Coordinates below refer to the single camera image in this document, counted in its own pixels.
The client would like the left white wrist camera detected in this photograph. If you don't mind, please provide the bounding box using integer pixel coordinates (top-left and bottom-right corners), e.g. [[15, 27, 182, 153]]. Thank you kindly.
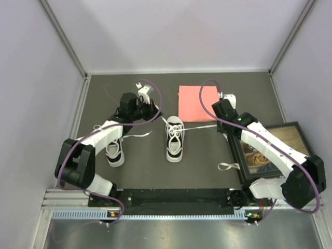
[[135, 82, 154, 104]]

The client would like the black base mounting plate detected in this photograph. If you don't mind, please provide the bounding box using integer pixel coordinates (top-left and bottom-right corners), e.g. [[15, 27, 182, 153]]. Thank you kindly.
[[88, 188, 275, 215]]

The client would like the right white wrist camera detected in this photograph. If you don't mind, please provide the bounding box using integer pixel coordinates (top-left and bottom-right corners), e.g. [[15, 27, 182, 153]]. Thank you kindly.
[[218, 92, 237, 109]]

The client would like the pink folded cloth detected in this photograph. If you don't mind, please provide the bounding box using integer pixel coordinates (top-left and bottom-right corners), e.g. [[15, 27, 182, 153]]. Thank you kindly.
[[178, 86, 219, 122]]

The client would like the purple cable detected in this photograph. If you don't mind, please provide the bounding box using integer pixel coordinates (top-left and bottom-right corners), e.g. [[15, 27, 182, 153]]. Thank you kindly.
[[57, 79, 163, 229], [199, 79, 322, 226]]

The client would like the black white sneaker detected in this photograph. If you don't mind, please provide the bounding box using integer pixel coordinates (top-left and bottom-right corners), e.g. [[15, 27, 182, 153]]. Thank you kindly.
[[160, 116, 218, 163], [105, 131, 151, 168]]

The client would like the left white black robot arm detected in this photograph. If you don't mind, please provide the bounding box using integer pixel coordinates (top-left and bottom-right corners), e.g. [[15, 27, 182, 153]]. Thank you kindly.
[[54, 93, 162, 206]]

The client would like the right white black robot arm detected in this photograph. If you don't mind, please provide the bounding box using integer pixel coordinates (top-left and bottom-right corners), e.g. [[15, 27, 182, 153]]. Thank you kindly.
[[212, 99, 326, 210]]

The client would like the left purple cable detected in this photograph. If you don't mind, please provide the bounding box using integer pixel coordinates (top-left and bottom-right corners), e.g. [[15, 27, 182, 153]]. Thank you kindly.
[[57, 79, 163, 229]]

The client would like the black glass-lid display box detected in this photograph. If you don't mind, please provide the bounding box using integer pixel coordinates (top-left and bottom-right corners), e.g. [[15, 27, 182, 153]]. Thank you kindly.
[[228, 121, 314, 184]]

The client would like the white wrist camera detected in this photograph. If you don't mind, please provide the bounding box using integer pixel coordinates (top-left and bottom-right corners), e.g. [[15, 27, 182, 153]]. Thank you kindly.
[[135, 82, 154, 104], [218, 92, 237, 109]]

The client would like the aluminium extrusion rail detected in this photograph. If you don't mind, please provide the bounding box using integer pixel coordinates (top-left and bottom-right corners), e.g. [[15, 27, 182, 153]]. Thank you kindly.
[[41, 187, 325, 208]]

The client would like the grey slotted cable duct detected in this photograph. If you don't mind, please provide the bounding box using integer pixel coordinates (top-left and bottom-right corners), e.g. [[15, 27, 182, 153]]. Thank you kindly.
[[51, 209, 262, 220]]

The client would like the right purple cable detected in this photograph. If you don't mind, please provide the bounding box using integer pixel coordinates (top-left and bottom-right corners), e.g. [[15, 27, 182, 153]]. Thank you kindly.
[[199, 79, 322, 226]]

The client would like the loose white shoelace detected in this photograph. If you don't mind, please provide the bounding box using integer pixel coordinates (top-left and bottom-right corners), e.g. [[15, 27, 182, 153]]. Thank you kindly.
[[217, 162, 240, 171]]

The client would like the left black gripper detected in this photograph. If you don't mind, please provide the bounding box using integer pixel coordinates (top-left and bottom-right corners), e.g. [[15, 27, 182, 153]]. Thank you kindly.
[[130, 97, 162, 122]]

